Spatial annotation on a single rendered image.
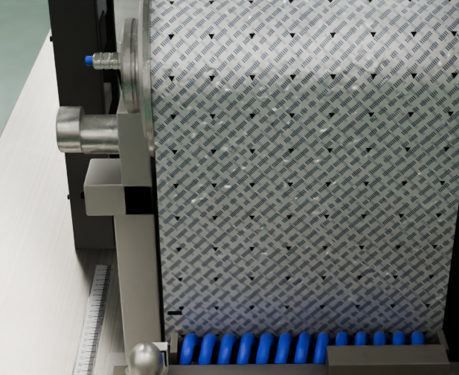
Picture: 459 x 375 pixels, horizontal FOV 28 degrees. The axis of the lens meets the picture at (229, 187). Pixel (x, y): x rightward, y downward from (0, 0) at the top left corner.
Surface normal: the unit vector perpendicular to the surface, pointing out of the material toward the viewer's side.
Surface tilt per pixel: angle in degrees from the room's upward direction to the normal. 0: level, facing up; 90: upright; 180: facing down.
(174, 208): 90
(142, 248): 90
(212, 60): 65
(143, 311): 90
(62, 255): 0
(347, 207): 90
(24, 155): 0
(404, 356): 0
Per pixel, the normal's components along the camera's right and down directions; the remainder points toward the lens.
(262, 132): 0.00, 0.49
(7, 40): -0.01, -0.87
